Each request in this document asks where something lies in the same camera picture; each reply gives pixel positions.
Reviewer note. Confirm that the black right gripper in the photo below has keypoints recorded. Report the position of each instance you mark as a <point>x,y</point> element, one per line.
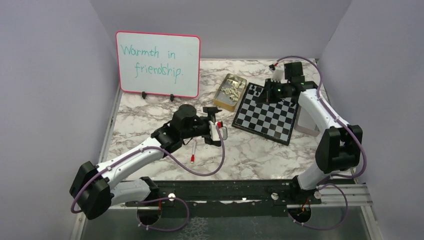
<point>268,98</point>

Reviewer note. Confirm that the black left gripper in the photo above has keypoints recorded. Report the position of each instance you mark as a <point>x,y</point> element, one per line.
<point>211,113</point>

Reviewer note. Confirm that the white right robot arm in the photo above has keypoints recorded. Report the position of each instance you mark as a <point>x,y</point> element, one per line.
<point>339,148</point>

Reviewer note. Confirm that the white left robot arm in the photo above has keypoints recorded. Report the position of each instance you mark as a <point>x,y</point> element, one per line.
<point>97,187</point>

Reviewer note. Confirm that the pile of white chess pieces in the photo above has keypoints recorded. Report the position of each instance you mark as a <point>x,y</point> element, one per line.
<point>232,88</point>

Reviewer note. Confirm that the gold tin tray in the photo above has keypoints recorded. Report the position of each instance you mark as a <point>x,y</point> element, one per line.
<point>221,100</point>

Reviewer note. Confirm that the black and silver chessboard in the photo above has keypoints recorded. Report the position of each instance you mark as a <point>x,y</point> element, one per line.
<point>273,121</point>

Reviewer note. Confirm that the pink tin tray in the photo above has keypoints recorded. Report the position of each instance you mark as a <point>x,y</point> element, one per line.
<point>304,123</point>

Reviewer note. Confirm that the white and red marker pen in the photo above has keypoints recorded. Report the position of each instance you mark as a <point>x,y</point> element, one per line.
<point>193,153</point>

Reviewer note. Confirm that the pink framed whiteboard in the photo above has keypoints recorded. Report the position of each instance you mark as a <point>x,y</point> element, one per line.
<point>158,63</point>

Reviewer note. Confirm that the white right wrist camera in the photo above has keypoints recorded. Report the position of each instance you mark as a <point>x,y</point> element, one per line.
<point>278,73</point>

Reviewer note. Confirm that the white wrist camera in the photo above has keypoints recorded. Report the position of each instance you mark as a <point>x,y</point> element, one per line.
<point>218,131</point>
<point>278,73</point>

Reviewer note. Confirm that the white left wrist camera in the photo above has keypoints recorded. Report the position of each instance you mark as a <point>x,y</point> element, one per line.
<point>218,131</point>

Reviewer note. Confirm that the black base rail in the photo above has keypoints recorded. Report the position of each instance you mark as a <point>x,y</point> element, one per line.
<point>229,198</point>

